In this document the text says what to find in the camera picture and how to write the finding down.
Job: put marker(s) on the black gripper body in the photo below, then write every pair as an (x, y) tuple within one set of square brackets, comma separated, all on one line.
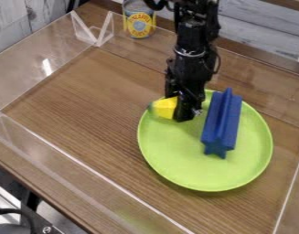
[(192, 71)]

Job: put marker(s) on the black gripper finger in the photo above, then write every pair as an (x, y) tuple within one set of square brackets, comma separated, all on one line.
[(170, 88), (189, 107)]

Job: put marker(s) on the yellow toy banana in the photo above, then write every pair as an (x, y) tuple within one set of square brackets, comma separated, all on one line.
[(164, 107)]

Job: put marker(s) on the blue foam block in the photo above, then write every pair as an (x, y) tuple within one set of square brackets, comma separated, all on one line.
[(223, 121)]

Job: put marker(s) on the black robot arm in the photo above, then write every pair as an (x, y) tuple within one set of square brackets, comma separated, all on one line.
[(197, 24)]

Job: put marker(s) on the green round plate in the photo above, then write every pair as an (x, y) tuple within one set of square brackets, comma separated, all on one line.
[(174, 152)]

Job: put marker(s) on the yellow labelled tin can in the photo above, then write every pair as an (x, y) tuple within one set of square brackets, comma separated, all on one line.
[(138, 19)]

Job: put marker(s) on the black metal bracket with bolt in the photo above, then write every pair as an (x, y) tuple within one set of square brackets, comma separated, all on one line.
[(45, 226)]

